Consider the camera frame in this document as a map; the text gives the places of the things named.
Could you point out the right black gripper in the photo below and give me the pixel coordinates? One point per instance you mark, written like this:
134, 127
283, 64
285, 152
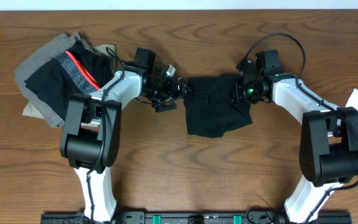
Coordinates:
237, 95

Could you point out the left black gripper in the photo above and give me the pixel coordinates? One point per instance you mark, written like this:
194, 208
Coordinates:
171, 95

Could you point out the black polo shirt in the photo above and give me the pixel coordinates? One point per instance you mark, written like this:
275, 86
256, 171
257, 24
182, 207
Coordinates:
210, 107

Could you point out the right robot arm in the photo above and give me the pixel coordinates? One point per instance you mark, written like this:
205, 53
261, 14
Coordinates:
328, 154

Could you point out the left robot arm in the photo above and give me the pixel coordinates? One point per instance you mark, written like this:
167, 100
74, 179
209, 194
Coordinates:
92, 130

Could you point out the beige folded garment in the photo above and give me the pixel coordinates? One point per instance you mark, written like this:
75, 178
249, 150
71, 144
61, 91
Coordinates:
31, 111

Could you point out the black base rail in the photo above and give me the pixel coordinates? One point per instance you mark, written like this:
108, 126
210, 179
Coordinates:
197, 218

